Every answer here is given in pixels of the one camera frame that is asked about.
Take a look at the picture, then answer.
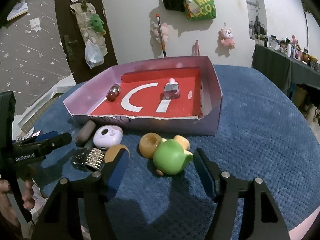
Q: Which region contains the person's left hand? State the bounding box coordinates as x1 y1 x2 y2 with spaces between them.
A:
1 178 35 229

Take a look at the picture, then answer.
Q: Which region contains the white plastic bag hanging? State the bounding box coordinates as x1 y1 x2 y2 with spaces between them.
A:
85 39 104 69

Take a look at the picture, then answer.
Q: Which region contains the blue table cloth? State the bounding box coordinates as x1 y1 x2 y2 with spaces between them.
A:
23 64 320 240

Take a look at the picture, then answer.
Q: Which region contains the pink plush toy on wall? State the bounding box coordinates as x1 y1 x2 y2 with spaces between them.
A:
219 28 235 49

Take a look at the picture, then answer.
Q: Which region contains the metal perforated grater drum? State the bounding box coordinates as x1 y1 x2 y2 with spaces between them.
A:
85 148 105 172

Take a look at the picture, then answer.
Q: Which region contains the dark green covered side table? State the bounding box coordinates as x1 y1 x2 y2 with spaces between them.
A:
252 44 319 95

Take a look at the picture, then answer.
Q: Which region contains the light pink plush on wall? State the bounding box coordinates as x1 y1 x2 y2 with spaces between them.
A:
150 22 169 43

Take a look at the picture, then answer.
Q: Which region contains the orange round cake toy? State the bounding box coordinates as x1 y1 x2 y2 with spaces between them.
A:
104 144 129 163

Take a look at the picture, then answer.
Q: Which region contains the pink nail polish bottle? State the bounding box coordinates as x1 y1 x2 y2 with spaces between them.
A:
163 78 180 100

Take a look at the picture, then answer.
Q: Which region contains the orange donut toy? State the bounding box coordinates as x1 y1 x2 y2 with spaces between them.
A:
139 133 162 159

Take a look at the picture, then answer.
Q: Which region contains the green tote bag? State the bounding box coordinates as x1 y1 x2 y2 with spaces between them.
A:
184 0 216 21

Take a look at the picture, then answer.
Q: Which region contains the lilac round case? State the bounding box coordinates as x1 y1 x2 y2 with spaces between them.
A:
93 125 123 150

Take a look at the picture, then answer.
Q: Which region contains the green plush toy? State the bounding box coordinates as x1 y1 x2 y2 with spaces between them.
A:
90 14 106 35

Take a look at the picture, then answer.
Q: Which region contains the green pear toy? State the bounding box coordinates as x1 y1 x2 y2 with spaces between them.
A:
153 139 194 176

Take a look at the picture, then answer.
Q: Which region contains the purple cardboard box tray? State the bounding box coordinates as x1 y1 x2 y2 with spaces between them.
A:
63 56 222 135

